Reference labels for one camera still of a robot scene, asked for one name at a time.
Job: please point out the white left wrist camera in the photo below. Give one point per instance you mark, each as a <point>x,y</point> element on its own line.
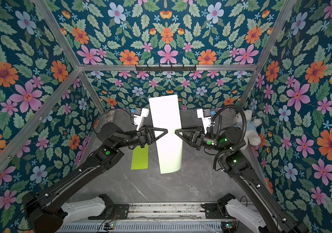
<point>139,114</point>

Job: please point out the small circuit board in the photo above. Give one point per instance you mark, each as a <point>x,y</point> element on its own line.
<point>108,226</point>
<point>228,227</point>

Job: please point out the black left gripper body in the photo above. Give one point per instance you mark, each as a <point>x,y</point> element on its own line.
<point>140,139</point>

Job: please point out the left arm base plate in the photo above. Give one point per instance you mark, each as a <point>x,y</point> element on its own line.
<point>120,211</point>

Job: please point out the white teddy bear blue shirt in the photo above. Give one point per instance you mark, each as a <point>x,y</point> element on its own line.
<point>251,136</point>

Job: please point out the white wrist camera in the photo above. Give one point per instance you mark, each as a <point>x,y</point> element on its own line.
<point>206,116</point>
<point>139,114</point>

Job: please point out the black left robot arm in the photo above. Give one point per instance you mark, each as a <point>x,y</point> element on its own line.
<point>49,210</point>

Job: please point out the pale green paper sheet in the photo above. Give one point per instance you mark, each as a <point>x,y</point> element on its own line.
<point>165,114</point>

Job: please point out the bright lime green paper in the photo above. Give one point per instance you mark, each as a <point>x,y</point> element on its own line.
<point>140,158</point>

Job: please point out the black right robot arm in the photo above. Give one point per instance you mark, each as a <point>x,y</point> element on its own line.
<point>270,217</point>

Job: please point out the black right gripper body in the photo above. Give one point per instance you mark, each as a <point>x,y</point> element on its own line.
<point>197,137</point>

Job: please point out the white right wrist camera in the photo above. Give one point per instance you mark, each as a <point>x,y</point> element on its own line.
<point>206,116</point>

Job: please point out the right small circuit board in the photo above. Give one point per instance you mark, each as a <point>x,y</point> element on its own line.
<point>228,227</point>

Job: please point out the left small circuit board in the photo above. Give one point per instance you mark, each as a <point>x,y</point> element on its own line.
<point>108,226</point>

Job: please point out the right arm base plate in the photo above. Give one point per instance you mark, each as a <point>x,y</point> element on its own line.
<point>216,211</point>

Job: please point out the black hook rail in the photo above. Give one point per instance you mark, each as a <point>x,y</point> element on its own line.
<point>159,68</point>

